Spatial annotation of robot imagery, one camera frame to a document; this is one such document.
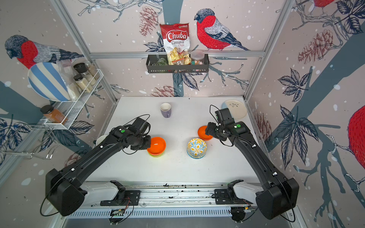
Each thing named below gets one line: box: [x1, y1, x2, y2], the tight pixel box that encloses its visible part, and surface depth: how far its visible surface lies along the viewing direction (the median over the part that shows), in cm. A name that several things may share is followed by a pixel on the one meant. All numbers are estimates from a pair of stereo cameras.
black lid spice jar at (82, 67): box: [73, 61, 100, 81], surface depth 82 cm
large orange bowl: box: [147, 136, 167, 156], surface depth 83 cm
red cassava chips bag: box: [159, 22, 192, 66], surface depth 84 cm
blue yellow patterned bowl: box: [186, 137, 208, 157], surface depth 88 cm
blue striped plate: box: [27, 61, 71, 102], surface depth 68 cm
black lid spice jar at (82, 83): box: [73, 74, 93, 93], surface depth 79 cm
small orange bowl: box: [197, 125, 213, 141], surface depth 97 cm
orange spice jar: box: [40, 104, 69, 125], surface depth 64 cm
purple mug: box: [159, 102, 172, 119], surface depth 106 cm
